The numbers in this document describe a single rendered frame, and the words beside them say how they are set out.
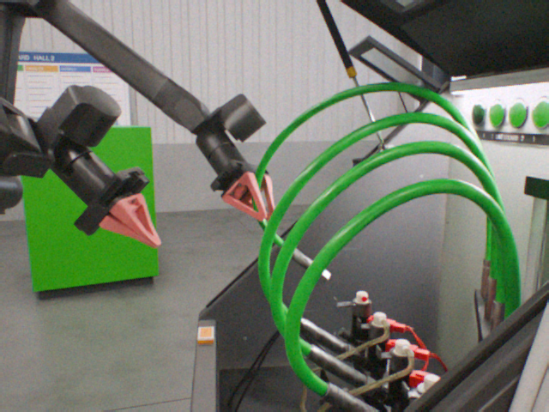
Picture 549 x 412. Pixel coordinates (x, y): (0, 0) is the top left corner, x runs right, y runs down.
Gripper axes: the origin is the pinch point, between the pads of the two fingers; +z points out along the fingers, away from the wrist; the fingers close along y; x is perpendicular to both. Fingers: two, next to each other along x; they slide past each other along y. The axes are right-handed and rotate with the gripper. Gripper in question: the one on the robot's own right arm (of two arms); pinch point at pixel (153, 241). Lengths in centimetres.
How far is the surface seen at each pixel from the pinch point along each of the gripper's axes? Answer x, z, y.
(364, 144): 731, 55, 6
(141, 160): 291, -85, -109
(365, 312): 7.3, 29.0, 12.0
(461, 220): 40, 38, 31
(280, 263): -11.3, 12.7, 14.5
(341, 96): 16.3, 3.9, 31.2
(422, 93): 15.0, 12.0, 39.8
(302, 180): -2.6, 8.3, 21.0
